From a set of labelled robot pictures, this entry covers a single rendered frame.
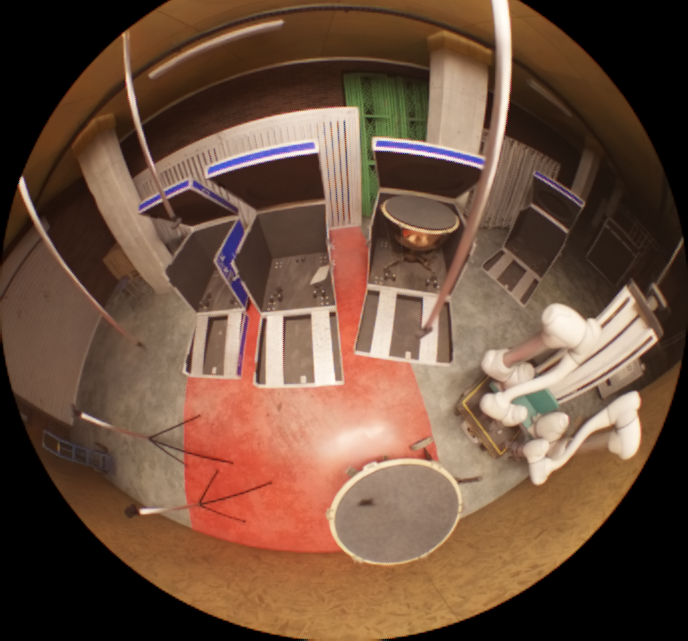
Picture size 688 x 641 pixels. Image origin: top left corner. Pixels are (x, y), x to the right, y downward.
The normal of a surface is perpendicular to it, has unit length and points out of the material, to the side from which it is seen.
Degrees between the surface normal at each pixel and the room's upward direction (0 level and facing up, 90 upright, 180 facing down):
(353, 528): 0
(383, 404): 0
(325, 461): 0
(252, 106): 90
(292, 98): 90
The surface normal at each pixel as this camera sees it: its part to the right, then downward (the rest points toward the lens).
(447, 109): 0.16, 0.76
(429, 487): -0.05, -0.63
